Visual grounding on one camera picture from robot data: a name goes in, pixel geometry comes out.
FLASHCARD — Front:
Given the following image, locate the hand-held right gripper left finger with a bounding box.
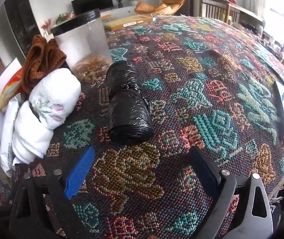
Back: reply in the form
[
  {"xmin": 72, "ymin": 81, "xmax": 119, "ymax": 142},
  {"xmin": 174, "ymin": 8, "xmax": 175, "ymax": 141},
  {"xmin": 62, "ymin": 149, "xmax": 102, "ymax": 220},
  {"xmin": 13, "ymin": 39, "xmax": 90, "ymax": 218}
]
[{"xmin": 9, "ymin": 146, "xmax": 96, "ymax": 239}]

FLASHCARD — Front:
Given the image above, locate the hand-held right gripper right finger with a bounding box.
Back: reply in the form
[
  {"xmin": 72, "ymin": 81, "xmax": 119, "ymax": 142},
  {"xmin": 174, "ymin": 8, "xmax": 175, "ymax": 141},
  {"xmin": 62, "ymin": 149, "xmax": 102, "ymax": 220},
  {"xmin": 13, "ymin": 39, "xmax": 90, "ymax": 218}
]
[{"xmin": 190, "ymin": 146, "xmax": 274, "ymax": 239}]

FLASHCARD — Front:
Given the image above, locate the white plastic package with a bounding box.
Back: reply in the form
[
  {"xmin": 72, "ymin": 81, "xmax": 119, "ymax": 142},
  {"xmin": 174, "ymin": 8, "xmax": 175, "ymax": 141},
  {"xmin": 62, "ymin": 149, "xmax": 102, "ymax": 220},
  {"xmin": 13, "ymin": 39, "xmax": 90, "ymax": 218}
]
[{"xmin": 0, "ymin": 97, "xmax": 20, "ymax": 177}]

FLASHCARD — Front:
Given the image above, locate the black plastic bag roll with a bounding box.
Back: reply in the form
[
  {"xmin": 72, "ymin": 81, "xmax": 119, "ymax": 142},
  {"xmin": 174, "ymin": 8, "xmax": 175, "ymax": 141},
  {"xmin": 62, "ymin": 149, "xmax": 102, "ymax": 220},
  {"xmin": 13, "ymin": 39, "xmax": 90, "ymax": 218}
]
[{"xmin": 106, "ymin": 61, "xmax": 154, "ymax": 145}]

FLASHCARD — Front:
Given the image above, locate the white embroidered towel roll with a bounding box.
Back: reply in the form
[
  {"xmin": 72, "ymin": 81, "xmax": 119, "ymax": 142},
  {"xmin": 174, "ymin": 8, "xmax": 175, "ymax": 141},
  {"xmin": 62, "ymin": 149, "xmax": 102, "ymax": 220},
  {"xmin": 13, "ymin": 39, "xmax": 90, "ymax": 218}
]
[{"xmin": 29, "ymin": 68, "xmax": 82, "ymax": 130}]

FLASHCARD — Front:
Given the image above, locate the orange fish plush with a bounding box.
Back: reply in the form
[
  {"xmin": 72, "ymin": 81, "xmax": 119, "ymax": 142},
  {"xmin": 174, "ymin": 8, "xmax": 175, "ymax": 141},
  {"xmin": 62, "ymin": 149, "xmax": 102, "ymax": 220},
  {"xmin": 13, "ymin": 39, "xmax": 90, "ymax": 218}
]
[{"xmin": 0, "ymin": 67, "xmax": 24, "ymax": 110}]

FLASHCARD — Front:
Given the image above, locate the brown knit cloth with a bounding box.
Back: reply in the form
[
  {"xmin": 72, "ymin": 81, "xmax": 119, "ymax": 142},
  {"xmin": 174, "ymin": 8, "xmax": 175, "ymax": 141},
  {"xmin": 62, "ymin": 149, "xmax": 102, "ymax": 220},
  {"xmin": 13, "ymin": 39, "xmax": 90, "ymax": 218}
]
[{"xmin": 21, "ymin": 34, "xmax": 68, "ymax": 94}]

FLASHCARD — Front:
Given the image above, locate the colourful patterned woven blanket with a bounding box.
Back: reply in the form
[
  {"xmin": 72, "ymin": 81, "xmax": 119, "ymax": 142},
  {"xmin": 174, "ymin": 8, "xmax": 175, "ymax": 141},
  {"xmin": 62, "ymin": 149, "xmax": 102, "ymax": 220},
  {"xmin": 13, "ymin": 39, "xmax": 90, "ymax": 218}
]
[{"xmin": 0, "ymin": 15, "xmax": 284, "ymax": 239}]

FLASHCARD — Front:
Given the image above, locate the clear jar with black lid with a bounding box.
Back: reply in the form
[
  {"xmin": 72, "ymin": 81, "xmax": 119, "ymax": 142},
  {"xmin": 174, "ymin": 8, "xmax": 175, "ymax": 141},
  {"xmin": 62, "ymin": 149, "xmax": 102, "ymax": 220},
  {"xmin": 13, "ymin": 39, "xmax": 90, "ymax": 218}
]
[{"xmin": 50, "ymin": 8, "xmax": 114, "ymax": 83}]

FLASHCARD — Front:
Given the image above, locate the red flower bouquet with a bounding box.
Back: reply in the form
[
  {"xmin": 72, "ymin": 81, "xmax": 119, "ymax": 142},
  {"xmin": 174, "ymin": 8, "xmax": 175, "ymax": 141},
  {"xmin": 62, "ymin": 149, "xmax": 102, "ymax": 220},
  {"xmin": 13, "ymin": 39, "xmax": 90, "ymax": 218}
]
[{"xmin": 41, "ymin": 17, "xmax": 53, "ymax": 36}]

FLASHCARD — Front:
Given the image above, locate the green plant with red decorations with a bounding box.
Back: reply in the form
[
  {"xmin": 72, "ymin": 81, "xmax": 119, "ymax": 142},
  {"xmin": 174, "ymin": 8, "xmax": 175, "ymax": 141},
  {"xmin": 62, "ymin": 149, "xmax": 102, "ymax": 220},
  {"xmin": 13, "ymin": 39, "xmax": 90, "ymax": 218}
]
[{"xmin": 56, "ymin": 12, "xmax": 75, "ymax": 24}]

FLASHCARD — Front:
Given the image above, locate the dark glass display cabinet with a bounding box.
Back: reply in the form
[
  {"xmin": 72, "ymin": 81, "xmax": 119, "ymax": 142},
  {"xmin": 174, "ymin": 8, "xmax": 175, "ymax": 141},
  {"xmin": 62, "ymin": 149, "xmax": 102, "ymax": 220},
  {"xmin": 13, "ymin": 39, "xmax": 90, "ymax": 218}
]
[{"xmin": 4, "ymin": 0, "xmax": 41, "ymax": 58}]

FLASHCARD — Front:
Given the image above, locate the flat wooden box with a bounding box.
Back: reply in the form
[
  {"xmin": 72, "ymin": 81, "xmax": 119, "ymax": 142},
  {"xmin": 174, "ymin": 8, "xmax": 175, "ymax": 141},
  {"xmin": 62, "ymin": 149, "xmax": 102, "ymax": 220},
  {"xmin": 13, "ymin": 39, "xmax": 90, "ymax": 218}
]
[{"xmin": 103, "ymin": 15, "xmax": 156, "ymax": 31}]

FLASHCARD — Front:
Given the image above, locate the wooden slatted bench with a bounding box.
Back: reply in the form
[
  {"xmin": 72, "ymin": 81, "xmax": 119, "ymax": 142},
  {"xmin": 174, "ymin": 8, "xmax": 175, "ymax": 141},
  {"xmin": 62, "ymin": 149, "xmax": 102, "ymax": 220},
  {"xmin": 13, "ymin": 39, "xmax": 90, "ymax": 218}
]
[{"xmin": 200, "ymin": 0, "xmax": 264, "ymax": 26}]

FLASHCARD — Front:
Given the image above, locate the white television cabinet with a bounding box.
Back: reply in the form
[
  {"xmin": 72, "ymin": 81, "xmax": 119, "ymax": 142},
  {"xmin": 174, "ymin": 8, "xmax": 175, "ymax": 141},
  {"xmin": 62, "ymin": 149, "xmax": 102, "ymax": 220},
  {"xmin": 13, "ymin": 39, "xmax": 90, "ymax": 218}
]
[{"xmin": 101, "ymin": 6, "xmax": 137, "ymax": 18}]

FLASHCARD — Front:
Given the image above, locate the black television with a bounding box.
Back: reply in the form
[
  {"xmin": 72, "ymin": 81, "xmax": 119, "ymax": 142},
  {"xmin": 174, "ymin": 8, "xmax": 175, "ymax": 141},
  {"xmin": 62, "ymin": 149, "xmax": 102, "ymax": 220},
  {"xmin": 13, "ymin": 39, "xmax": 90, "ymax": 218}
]
[{"xmin": 71, "ymin": 0, "xmax": 114, "ymax": 15}]

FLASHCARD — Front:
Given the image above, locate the orange lounge chair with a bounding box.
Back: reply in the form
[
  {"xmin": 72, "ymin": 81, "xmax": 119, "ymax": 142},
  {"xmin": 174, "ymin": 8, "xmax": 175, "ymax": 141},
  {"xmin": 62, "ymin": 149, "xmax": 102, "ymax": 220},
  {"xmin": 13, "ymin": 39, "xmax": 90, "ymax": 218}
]
[{"xmin": 134, "ymin": 0, "xmax": 189, "ymax": 15}]

